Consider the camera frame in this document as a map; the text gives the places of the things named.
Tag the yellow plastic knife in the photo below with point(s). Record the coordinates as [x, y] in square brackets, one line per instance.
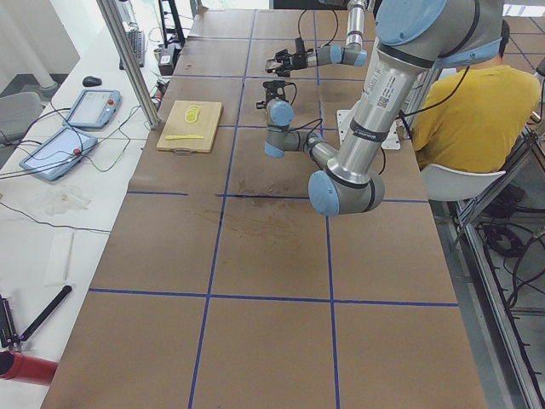
[183, 137]

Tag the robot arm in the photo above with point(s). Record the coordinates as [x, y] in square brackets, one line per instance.
[352, 53]
[412, 37]

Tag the black computer mouse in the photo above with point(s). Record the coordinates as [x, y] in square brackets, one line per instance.
[91, 81]

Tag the teach pendant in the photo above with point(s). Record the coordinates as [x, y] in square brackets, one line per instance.
[60, 153]
[93, 109]

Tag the black keyboard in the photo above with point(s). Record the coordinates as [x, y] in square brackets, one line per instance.
[136, 40]

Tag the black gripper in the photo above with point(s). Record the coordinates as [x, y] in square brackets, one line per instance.
[295, 61]
[271, 91]

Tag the teach pendant near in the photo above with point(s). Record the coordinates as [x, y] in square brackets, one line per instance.
[60, 153]

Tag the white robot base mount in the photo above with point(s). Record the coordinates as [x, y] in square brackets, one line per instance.
[344, 118]

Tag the person in yellow shirt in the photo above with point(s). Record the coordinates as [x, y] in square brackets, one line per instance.
[477, 115]

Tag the black box on desk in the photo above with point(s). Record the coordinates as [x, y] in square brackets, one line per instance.
[168, 57]

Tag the aluminium frame post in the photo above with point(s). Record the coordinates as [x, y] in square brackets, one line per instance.
[114, 24]

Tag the clear glass beaker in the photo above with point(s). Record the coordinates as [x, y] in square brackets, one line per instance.
[271, 66]

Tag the teach pendant far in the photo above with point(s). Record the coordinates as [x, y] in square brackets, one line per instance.
[93, 109]

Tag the white foam strip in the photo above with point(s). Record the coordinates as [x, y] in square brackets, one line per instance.
[58, 261]

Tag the red cylinder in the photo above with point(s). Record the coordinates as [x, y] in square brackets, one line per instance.
[24, 368]

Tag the crumpled plastic wrap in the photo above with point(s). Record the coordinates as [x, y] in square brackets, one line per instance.
[67, 197]

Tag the bamboo cutting board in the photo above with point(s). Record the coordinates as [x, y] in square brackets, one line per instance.
[208, 119]

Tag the white chair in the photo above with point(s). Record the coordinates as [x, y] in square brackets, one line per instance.
[446, 184]

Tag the black rod tool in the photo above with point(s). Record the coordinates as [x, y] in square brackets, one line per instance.
[48, 310]

